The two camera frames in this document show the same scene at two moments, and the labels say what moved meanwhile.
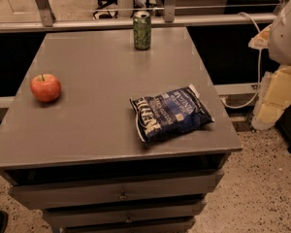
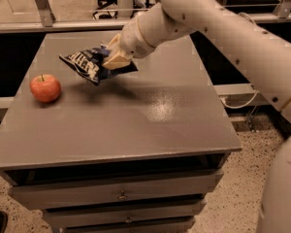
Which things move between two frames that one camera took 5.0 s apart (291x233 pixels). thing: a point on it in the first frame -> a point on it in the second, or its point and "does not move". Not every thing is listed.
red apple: (46, 87) does not move
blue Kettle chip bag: (170, 115) -> (88, 63)
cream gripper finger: (261, 40) -> (132, 41)
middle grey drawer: (75, 217) does not move
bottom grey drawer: (179, 225) does not move
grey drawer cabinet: (103, 137) does not move
